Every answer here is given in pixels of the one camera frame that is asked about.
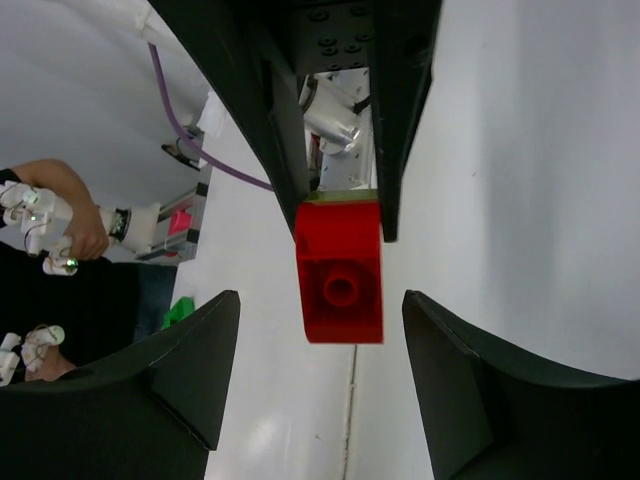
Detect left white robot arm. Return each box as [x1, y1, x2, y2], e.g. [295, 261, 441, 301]
[153, 1, 442, 242]

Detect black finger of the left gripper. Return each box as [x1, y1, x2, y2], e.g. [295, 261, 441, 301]
[151, 1, 310, 230]

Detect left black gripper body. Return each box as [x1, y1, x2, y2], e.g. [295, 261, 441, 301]
[269, 1, 374, 75]

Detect operator hand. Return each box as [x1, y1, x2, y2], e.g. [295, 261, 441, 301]
[11, 159, 109, 261]

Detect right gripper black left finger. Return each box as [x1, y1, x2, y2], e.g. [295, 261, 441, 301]
[1, 290, 241, 479]

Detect red rounded lego brick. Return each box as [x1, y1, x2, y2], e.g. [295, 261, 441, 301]
[294, 200, 384, 344]

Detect teleoperation controller device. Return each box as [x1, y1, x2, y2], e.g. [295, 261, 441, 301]
[1, 181, 160, 276]

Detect lime green lego brick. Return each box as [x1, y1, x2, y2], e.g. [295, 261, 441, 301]
[305, 189, 378, 203]

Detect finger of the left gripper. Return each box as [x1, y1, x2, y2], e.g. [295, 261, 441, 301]
[368, 0, 442, 243]

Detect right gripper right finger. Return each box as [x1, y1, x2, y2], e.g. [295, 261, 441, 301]
[402, 290, 639, 479]

